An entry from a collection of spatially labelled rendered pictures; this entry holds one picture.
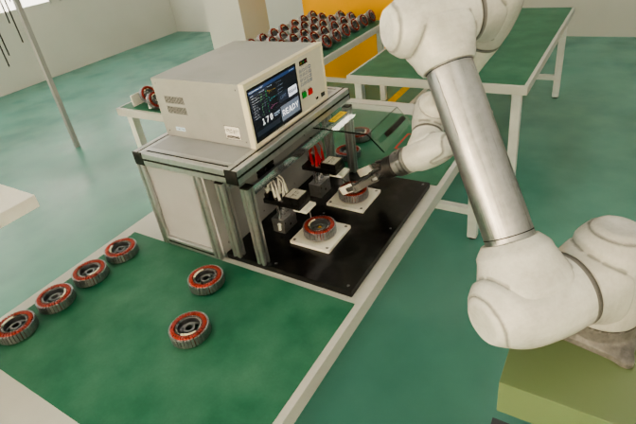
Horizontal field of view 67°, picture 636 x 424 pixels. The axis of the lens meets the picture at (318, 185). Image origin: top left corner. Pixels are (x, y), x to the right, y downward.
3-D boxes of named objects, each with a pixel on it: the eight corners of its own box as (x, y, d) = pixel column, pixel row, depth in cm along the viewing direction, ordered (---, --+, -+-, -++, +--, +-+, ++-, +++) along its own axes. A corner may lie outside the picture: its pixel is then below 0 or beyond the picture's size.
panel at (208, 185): (325, 163, 207) (315, 97, 192) (224, 255, 160) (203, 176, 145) (322, 163, 208) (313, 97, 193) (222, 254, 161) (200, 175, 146)
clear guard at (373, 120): (412, 123, 174) (412, 108, 171) (384, 152, 157) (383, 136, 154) (333, 114, 191) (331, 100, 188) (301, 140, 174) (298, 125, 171)
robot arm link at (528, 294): (616, 331, 90) (521, 375, 85) (556, 322, 106) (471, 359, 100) (479, -41, 98) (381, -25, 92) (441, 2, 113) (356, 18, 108)
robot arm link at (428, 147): (418, 180, 158) (421, 149, 165) (460, 166, 147) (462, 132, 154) (397, 163, 153) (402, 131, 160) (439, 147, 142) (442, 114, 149)
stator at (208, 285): (232, 278, 153) (230, 269, 151) (207, 301, 145) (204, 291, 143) (207, 268, 158) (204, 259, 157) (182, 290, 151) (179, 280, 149)
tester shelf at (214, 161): (350, 98, 185) (348, 87, 183) (238, 186, 137) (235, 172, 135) (259, 91, 207) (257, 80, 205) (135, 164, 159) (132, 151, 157)
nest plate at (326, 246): (350, 227, 164) (350, 224, 164) (328, 254, 154) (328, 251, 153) (313, 219, 172) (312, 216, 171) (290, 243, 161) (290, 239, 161)
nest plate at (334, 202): (380, 192, 181) (380, 189, 181) (362, 213, 171) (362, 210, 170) (345, 185, 189) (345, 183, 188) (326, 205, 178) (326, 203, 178)
